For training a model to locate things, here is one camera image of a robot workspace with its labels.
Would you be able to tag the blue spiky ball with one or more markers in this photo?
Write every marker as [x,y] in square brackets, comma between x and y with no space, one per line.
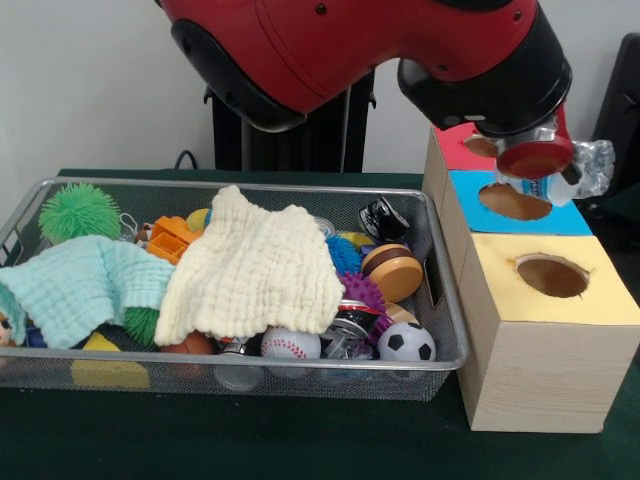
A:
[345,257]

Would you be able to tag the clear blue packet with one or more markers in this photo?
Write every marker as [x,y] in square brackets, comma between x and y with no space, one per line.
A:
[590,165]

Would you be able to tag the brown wooden yo-yo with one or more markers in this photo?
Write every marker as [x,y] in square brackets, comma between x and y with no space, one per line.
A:
[395,275]

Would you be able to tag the cream yellow waffle cloth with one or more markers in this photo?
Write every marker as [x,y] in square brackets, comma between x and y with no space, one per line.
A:
[250,290]

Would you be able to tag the small green spiky ball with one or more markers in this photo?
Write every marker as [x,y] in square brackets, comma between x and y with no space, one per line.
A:
[142,323]

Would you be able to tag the black white striped toy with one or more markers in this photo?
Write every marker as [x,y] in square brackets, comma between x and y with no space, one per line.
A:
[385,220]

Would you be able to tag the yellow ball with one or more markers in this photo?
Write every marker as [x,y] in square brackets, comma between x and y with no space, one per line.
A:
[198,219]

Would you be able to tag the small baseball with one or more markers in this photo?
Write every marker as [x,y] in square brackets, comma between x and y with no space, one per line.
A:
[290,345]

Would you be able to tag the mint green waffle cloth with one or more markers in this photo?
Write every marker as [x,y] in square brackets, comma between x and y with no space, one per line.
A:
[70,290]

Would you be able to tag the small doll figure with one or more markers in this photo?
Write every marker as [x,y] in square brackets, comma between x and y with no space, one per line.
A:
[8,328]

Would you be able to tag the purple spiky ball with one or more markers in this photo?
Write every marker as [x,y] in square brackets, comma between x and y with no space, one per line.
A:
[365,292]

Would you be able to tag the green spiky rubber ball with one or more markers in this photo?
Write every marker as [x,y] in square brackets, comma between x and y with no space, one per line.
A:
[80,210]

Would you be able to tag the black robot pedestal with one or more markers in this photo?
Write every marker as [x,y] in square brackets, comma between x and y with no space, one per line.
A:
[330,145]

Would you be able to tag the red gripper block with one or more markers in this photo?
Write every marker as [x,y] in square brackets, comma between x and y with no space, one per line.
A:
[535,157]

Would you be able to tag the shallow clear mesh bin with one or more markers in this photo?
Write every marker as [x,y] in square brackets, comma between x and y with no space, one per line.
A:
[60,375]

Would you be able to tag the wooden box with three holes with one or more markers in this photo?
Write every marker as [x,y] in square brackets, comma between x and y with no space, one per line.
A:
[540,370]

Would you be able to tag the dark green table cloth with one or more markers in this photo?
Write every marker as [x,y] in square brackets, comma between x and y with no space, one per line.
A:
[300,440]

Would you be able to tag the yellow toy block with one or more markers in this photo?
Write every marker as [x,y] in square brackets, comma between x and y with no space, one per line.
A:
[110,372]

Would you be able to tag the black upright panel stand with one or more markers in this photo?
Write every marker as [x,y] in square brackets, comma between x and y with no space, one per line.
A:
[620,150]

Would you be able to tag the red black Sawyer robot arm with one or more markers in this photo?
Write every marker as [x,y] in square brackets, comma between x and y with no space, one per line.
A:
[350,50]

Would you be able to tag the orange plastic toy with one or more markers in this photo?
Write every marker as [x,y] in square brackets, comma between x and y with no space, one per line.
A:
[172,238]

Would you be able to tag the small soccer ball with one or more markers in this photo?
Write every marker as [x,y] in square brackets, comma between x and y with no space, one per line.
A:
[407,343]

